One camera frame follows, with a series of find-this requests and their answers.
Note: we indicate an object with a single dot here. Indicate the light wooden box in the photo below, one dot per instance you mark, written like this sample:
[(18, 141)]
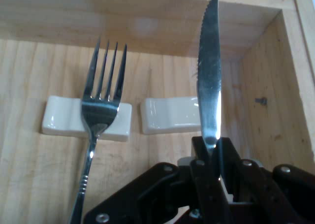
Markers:
[(37, 165)]

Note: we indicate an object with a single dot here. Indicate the white ceramic cutlery rest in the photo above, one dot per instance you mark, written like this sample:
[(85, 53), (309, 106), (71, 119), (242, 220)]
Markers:
[(167, 118), (59, 120)]

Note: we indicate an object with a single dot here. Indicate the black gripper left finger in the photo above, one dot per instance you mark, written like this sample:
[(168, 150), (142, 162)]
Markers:
[(147, 194)]

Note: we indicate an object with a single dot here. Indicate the steel dinner fork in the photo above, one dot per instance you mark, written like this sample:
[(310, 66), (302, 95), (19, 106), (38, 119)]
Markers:
[(98, 113)]

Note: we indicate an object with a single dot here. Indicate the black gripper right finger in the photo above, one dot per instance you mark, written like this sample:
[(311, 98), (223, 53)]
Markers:
[(278, 197)]

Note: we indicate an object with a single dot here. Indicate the small dark metal screw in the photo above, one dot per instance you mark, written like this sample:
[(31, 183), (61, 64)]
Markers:
[(261, 101)]

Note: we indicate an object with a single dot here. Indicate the serrated steel table knife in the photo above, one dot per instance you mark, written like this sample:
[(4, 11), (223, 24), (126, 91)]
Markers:
[(209, 91)]

